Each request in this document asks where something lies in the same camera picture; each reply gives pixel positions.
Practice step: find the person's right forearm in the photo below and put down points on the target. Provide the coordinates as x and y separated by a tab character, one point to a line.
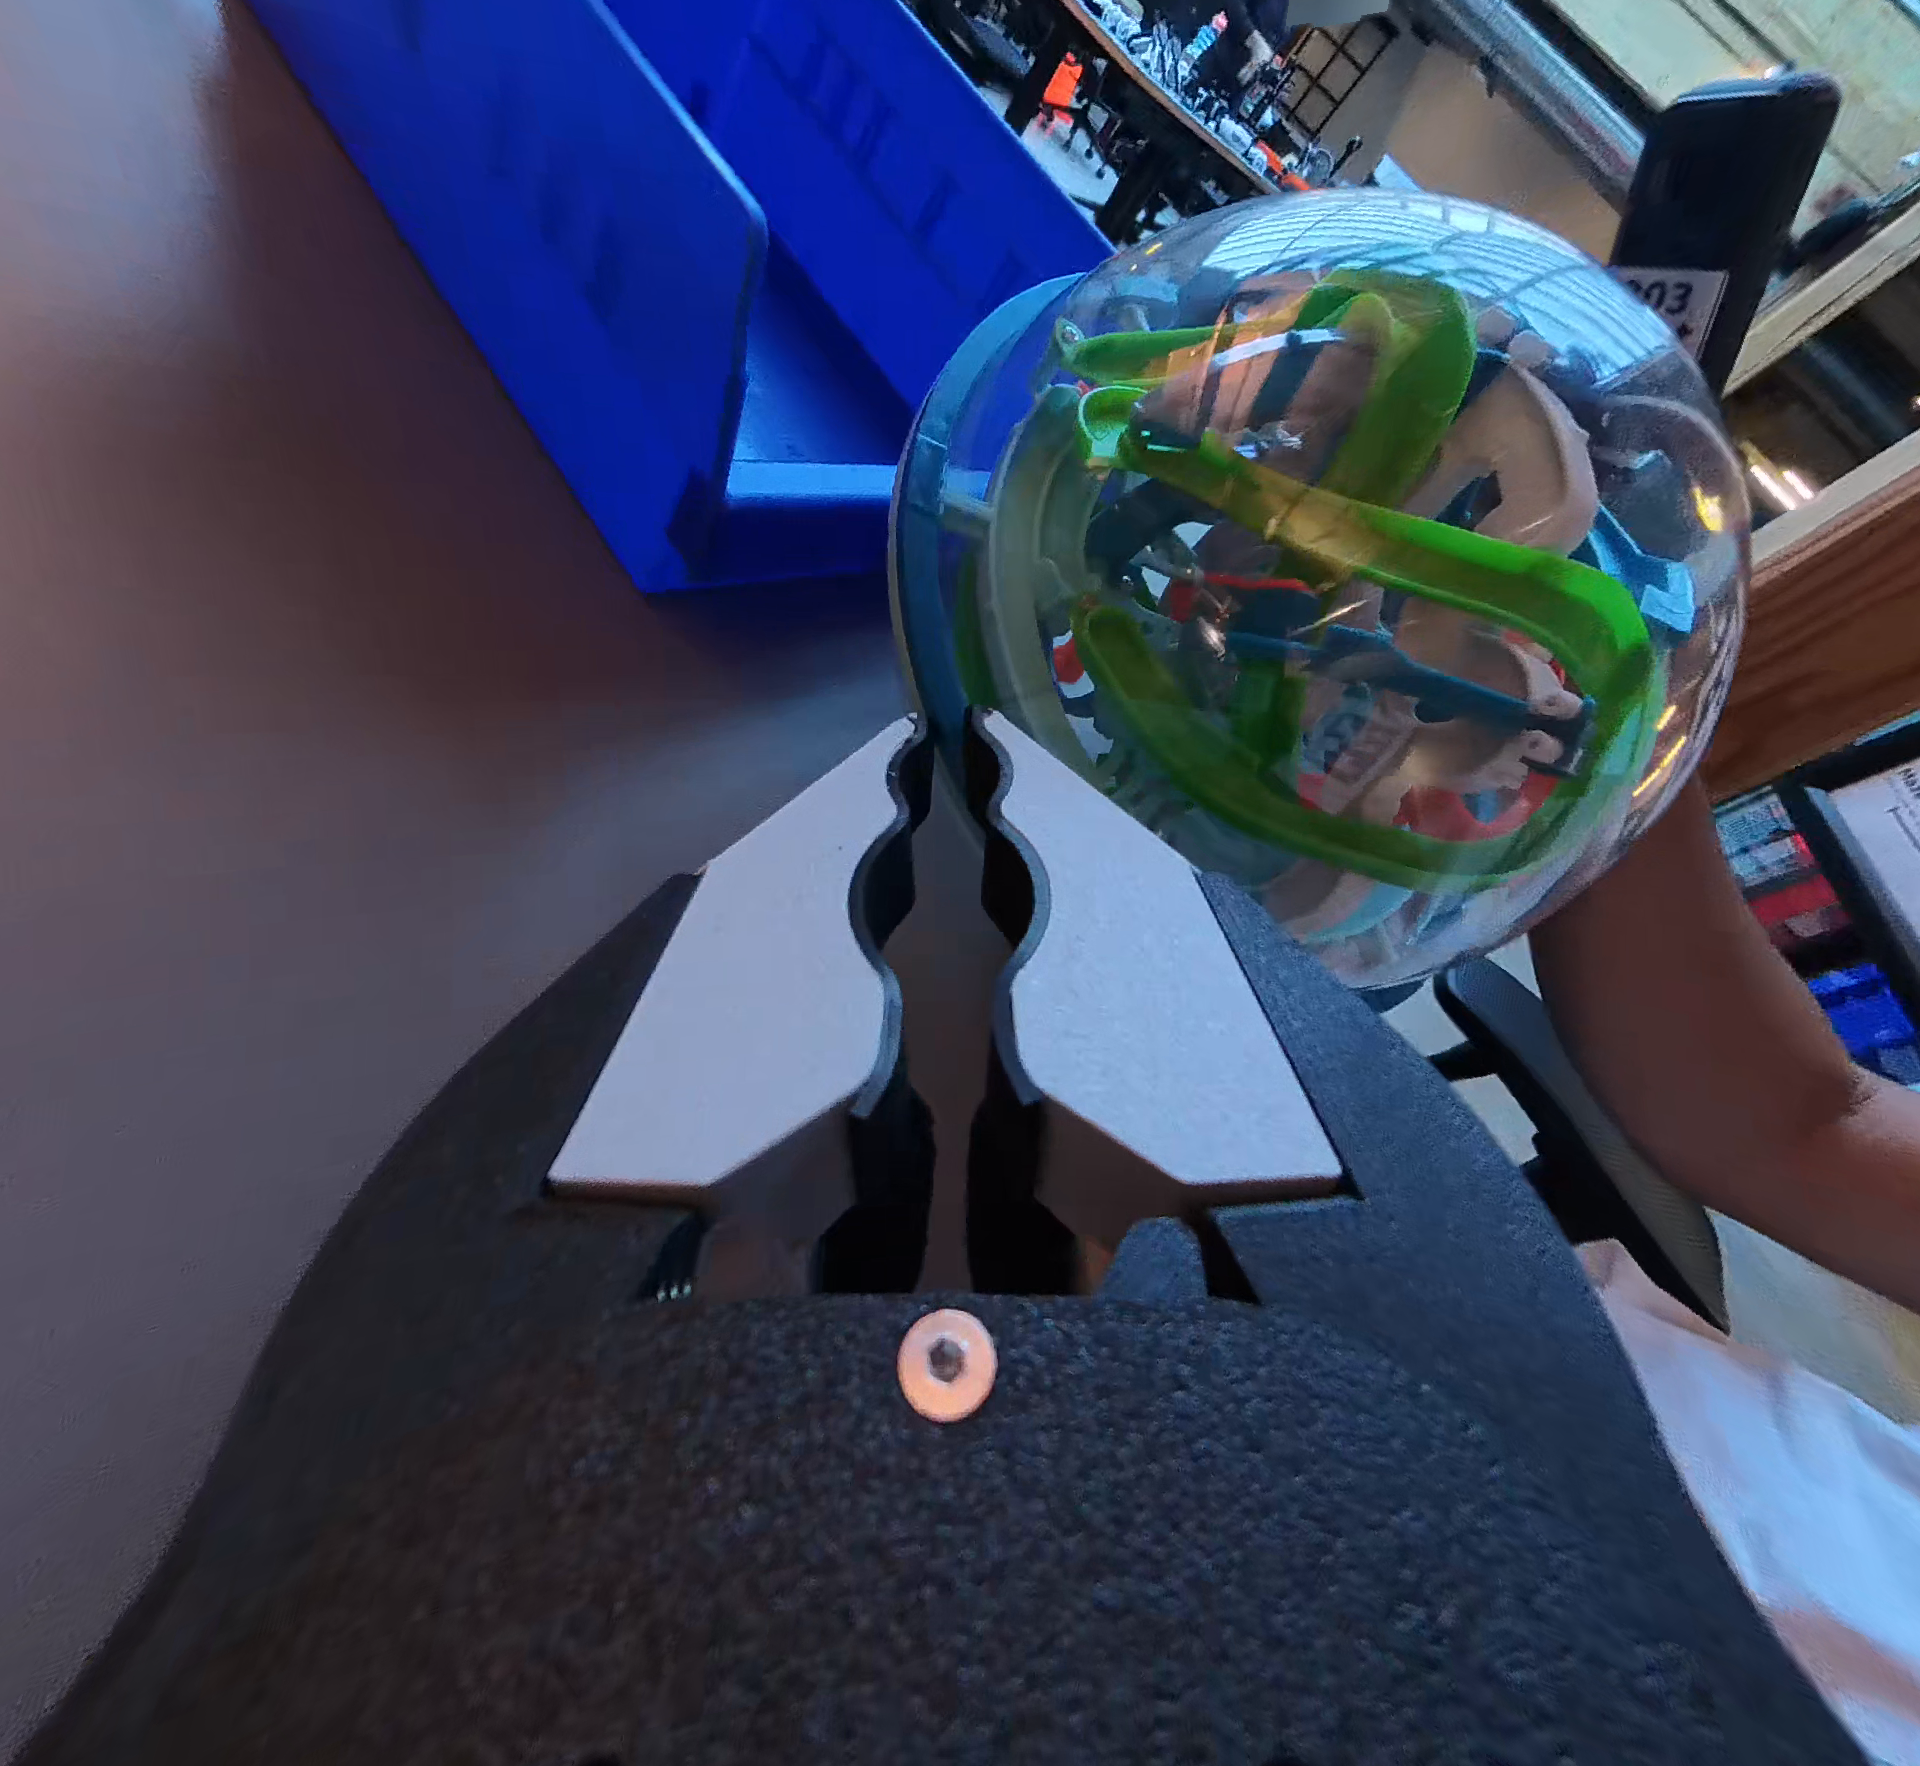
1725	1046

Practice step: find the black office chair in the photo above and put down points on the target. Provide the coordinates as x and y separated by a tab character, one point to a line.
1575	1153

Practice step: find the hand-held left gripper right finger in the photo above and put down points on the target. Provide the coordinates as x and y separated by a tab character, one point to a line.
1157	1033

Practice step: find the cluttered long work table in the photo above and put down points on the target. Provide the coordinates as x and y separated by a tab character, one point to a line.
1140	42

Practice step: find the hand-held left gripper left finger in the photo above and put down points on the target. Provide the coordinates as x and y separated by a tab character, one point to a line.
734	1015

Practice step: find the blue plastic bin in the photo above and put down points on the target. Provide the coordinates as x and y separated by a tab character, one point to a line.
525	175

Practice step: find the wooden pillar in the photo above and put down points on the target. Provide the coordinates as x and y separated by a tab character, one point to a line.
1831	627

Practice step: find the clear plastic maze ball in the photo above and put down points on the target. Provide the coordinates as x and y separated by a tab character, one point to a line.
1352	567

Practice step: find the person in white shirt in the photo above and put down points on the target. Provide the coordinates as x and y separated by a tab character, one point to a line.
1801	1496

